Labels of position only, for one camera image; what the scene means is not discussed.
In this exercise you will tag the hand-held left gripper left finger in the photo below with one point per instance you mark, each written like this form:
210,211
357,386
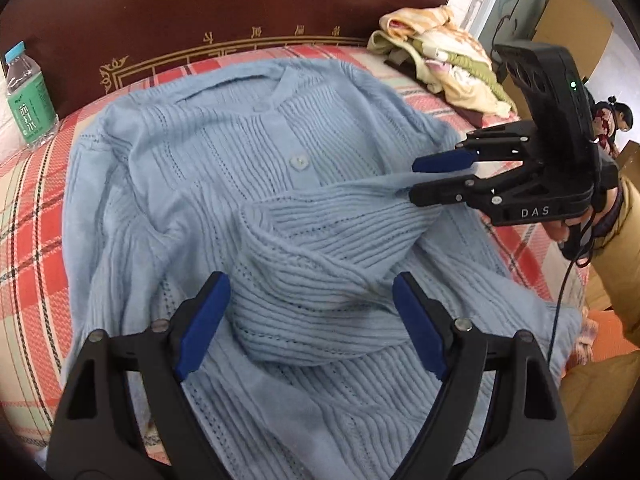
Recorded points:
205,325

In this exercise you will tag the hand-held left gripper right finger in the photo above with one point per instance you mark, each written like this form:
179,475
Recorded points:
420,325

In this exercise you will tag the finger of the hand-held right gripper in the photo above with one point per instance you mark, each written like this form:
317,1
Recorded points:
440,162
440,194

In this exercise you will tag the light blue knit sweater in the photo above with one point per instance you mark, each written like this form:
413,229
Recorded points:
250,160

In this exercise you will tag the person's right forearm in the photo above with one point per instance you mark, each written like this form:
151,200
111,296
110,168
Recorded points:
620,260

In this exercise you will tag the person's right hand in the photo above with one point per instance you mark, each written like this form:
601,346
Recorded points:
556,230

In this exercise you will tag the dark brown cloth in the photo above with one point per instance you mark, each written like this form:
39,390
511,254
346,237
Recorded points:
475,117

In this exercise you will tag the tall flattened cardboard sheet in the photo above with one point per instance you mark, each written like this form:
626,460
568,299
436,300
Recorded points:
575,15

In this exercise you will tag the pale yellow garment pink patch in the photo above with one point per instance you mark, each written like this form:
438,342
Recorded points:
460,67

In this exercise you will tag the open cardboard box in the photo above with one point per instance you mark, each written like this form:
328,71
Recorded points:
629,155

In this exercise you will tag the light green knit garment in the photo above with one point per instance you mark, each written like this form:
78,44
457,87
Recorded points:
387,45

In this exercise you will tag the red plaid blanket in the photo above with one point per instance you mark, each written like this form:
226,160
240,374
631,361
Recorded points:
30,240

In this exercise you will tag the person's mustard jacket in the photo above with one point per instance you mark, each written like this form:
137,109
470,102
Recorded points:
600,410

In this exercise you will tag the clear water bottle green label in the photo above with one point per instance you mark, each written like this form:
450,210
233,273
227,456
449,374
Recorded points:
30,105

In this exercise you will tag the dark brown headboard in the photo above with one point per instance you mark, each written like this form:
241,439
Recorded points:
200,0

